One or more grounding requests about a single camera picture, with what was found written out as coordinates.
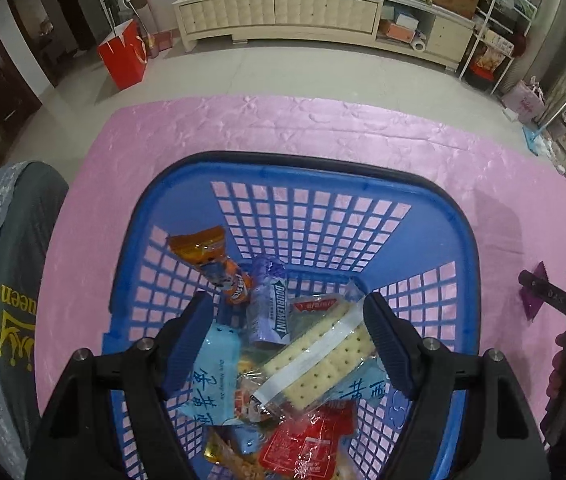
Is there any blue plastic basket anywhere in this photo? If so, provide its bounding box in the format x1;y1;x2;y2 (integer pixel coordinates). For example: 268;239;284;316
102;151;481;480

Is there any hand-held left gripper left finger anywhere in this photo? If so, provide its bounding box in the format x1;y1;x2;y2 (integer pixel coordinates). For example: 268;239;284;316
25;291;215;480

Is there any orange box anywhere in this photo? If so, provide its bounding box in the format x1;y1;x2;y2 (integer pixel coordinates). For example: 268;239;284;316
379;20;416;43

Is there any pink gift bag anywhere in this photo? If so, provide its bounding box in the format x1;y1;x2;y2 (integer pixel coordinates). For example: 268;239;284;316
502;76;546;126

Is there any blue mop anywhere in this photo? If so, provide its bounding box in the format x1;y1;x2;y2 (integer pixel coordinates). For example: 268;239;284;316
522;55;566;153

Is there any chair with grey cover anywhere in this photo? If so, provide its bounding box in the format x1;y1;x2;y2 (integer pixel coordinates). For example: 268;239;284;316
0;160;70;480

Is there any white metal rack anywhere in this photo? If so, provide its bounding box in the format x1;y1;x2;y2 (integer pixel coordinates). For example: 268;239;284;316
458;0;539;96

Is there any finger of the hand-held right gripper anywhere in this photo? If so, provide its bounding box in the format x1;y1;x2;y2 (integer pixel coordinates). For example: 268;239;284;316
518;270;566;320

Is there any clear cracker packet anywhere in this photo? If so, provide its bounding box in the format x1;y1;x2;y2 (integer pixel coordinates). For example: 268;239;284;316
250;292;379;418

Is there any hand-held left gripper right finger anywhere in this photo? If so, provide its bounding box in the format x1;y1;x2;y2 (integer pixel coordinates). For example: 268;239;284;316
362;291;551;480

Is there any purple gum packet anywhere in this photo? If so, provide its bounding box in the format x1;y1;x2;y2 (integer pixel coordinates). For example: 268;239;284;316
246;256;291;346

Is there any orange snack packet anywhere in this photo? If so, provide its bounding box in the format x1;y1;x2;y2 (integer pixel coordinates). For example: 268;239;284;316
168;226;253;307

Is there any cream tv cabinet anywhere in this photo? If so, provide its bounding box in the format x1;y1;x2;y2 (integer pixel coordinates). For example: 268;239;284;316
172;0;476;71

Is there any green packet with red label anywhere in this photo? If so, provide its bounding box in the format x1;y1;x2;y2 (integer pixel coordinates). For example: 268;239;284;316
290;296;349;341

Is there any red paper bag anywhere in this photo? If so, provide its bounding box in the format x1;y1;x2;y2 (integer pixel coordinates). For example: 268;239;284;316
97;19;150;92

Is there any pink tablecloth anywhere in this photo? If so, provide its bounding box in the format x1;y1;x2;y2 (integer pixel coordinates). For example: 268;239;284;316
37;95;566;480

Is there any purple wrapper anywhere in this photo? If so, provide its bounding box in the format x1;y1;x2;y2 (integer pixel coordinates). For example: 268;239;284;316
522;261;556;321

